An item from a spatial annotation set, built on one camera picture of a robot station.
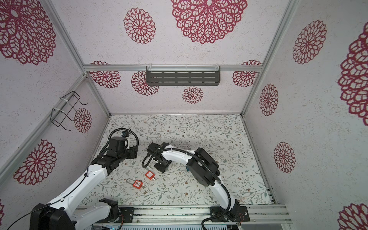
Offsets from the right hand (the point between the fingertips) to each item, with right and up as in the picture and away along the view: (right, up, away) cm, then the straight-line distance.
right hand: (162, 165), depth 91 cm
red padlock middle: (-7, -5, -5) cm, 10 cm away
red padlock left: (-13, -9, -8) cm, 18 cm away
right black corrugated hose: (+28, +2, -35) cm, 45 cm away
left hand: (-17, +10, -7) cm, 21 cm away
